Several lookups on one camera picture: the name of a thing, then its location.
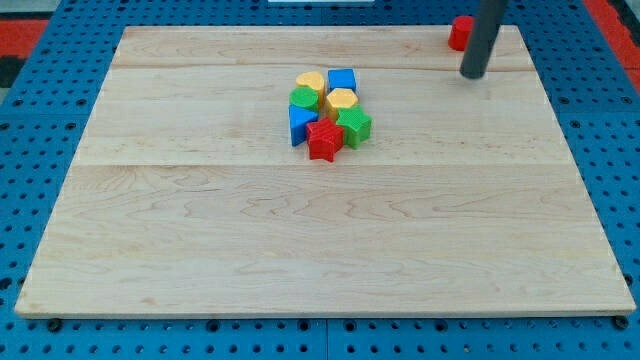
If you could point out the grey cylindrical robot arm rod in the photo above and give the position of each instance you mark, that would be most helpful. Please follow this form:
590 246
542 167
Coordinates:
482 38

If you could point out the red star block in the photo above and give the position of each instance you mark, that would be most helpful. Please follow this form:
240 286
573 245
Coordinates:
324 139

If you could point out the blue triangle block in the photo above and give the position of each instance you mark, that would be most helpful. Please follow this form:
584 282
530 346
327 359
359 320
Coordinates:
299 118

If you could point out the green star block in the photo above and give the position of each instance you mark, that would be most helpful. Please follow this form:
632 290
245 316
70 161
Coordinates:
356 125

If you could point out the yellow hexagon block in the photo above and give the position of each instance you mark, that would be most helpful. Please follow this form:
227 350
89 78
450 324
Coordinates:
339 98

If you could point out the green cylinder block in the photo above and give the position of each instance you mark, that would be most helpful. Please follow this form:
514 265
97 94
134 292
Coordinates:
304 97

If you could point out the yellow heart block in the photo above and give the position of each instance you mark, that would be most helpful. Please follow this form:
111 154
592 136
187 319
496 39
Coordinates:
314 80

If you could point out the blue cube block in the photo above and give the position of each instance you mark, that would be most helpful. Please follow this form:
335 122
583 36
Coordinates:
342 78

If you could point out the light wooden board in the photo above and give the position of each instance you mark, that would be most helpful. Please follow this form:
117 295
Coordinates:
185 198

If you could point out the red cylinder block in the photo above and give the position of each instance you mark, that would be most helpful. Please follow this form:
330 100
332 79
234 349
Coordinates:
460 32

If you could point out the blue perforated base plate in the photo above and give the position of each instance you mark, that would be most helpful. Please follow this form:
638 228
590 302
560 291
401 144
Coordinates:
48 105

